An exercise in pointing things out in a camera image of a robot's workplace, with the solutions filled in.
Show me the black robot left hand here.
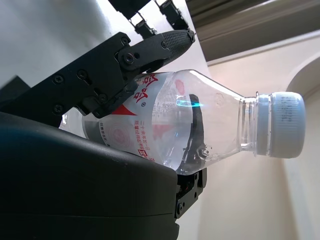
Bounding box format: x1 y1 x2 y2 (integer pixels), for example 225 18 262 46
108 0 191 40

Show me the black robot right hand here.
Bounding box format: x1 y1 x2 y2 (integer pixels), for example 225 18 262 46
0 29 208 240

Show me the clear water bottle red label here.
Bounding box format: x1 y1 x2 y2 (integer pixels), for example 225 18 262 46
59 68 306 176

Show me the grey metal frame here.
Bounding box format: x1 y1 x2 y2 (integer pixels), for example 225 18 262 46
186 0 320 66

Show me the white arched wall panel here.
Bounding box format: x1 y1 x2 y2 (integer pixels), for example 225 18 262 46
281 53 320 240

